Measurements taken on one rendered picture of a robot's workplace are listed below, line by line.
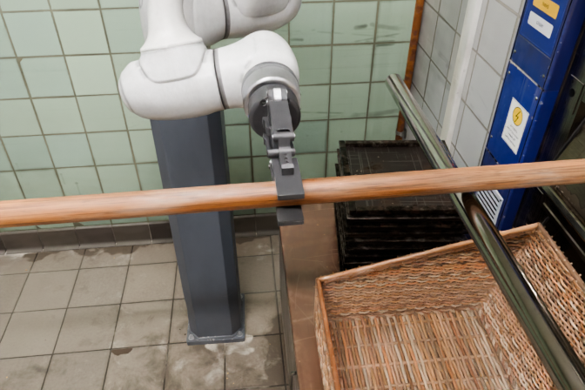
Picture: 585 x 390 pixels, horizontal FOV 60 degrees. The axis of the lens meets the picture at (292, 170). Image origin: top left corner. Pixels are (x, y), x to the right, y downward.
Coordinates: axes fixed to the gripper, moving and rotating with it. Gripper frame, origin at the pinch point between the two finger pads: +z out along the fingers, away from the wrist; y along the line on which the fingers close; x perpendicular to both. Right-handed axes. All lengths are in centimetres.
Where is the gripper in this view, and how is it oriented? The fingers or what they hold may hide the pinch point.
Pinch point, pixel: (287, 191)
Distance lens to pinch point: 58.9
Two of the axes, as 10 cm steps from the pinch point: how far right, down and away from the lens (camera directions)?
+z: 1.2, 5.9, -8.0
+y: 0.0, 8.0, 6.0
